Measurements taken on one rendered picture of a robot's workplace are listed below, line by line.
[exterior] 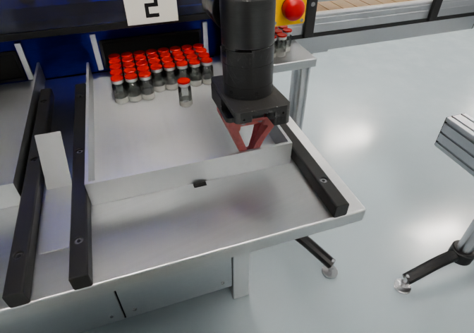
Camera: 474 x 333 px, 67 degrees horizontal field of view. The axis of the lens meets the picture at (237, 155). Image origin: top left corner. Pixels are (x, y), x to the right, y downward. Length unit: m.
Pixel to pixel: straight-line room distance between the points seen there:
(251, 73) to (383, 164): 1.64
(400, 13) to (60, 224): 0.89
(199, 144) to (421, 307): 1.15
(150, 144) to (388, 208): 1.37
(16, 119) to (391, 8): 0.84
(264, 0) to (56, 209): 0.33
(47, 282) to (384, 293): 1.24
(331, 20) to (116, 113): 0.55
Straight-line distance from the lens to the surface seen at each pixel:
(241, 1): 0.36
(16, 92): 0.76
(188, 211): 0.43
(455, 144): 1.37
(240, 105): 0.39
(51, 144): 0.50
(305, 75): 0.99
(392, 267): 1.55
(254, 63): 0.38
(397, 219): 1.72
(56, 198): 0.49
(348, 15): 0.94
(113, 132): 0.58
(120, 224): 0.44
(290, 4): 0.69
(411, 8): 1.05
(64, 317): 1.22
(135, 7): 0.65
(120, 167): 0.51
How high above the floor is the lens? 1.20
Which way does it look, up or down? 39 degrees down
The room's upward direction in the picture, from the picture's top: straight up
